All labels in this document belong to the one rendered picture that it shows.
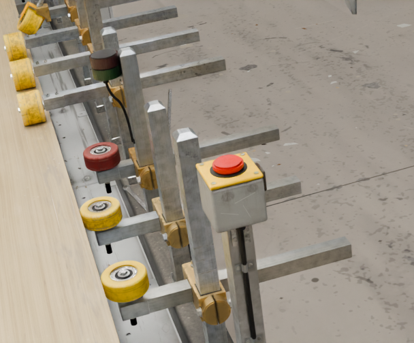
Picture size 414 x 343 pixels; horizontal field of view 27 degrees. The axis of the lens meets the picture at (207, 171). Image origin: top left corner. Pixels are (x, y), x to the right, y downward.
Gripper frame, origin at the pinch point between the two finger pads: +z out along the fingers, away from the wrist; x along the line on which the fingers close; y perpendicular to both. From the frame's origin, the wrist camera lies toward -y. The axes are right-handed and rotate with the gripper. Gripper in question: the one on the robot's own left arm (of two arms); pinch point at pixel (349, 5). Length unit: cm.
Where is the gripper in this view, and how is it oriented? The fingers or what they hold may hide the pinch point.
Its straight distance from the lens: 133.3
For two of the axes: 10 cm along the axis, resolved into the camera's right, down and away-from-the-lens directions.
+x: 2.2, -4.9, 8.5
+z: 1.3, 8.7, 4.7
